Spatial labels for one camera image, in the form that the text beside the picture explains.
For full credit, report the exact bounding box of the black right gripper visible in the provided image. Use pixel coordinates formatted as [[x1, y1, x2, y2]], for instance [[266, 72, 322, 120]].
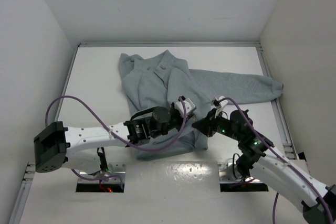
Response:
[[192, 108, 241, 142]]

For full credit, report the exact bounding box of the grey zip jacket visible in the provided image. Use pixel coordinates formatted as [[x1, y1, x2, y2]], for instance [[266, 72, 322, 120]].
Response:
[[117, 49, 284, 161]]

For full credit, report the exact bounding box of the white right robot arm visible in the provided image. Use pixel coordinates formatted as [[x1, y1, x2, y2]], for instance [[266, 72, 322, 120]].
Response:
[[192, 110, 335, 223]]

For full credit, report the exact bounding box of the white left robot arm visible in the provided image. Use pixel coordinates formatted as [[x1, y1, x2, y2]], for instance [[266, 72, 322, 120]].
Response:
[[34, 99, 196, 174]]

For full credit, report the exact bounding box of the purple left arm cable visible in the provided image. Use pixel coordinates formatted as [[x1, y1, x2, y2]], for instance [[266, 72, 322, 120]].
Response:
[[45, 95, 188, 183]]

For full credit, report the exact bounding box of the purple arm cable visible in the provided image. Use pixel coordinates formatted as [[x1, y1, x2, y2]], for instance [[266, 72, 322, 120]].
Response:
[[45, 95, 188, 183], [214, 97, 334, 224]]

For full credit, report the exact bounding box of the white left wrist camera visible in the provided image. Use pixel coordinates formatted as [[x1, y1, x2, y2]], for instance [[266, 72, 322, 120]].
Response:
[[174, 98, 196, 117]]

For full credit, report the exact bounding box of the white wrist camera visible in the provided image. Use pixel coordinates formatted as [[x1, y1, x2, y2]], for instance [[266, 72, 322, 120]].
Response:
[[174, 98, 196, 117], [212, 96, 228, 117]]

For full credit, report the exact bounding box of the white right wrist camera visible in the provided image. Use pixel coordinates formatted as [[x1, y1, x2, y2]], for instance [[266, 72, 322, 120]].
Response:
[[212, 96, 228, 117]]

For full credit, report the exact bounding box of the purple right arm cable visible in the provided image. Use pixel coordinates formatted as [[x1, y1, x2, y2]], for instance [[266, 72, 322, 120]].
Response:
[[214, 97, 334, 224]]

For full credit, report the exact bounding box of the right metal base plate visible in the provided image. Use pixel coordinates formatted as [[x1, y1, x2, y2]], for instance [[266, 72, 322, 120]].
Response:
[[217, 162, 262, 185]]

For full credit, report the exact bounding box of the metal base plate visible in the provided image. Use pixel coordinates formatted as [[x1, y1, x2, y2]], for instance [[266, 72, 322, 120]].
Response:
[[217, 162, 262, 185], [75, 162, 126, 185]]

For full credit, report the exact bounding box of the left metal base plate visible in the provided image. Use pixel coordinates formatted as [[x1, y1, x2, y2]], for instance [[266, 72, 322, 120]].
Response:
[[75, 162, 126, 185]]

